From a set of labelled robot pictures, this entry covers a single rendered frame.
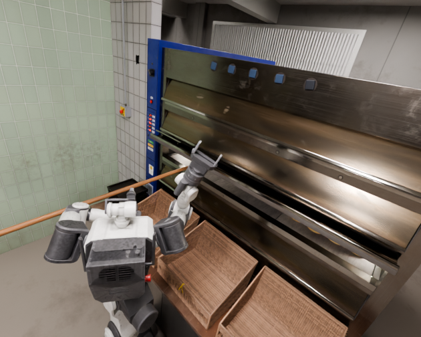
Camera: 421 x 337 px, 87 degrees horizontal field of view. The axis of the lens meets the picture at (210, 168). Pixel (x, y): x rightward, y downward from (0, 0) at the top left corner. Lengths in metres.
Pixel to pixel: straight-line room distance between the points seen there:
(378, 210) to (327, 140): 0.40
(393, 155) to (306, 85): 0.50
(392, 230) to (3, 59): 2.78
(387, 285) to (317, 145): 0.76
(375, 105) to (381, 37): 3.67
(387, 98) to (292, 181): 0.58
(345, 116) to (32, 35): 2.35
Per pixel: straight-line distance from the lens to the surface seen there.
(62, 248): 1.09
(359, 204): 1.33
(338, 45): 4.87
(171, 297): 1.80
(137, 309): 1.25
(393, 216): 1.34
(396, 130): 1.22
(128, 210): 0.99
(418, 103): 1.21
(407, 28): 4.85
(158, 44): 2.02
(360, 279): 1.53
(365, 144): 1.26
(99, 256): 0.96
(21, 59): 2.52
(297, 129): 1.32
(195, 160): 0.98
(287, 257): 1.64
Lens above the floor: 2.10
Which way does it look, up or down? 27 degrees down
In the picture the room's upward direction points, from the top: 9 degrees clockwise
